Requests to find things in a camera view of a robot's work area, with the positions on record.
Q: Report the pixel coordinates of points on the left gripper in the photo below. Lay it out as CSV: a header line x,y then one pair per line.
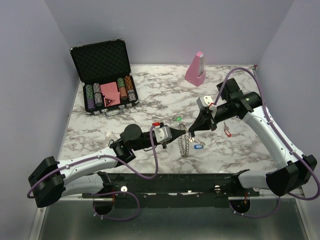
x,y
175,133

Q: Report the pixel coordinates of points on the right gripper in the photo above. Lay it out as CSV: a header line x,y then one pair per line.
x,y
202,121

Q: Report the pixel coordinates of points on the steel disc with keyrings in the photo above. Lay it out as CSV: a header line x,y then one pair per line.
x,y
184,141

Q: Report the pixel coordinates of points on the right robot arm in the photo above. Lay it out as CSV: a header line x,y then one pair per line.
x,y
293,167

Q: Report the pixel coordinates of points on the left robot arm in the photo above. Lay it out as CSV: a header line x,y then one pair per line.
x,y
52,179

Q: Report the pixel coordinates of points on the green tag key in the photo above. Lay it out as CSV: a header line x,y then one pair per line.
x,y
177,119

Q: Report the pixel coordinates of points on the silver key by blue tag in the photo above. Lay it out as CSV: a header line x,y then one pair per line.
x,y
200,142

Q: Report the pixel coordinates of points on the blue key tag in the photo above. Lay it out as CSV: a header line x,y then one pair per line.
x,y
198,146

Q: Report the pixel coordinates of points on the red key tag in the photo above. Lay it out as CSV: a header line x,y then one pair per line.
x,y
226,130

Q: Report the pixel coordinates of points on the pink metronome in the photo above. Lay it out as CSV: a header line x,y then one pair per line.
x,y
196,73

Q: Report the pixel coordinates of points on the black poker chip case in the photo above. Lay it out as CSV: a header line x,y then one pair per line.
x,y
106,76

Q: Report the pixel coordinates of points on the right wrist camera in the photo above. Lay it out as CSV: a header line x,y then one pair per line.
x,y
206,104

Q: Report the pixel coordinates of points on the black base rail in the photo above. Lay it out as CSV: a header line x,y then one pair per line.
x,y
182,190

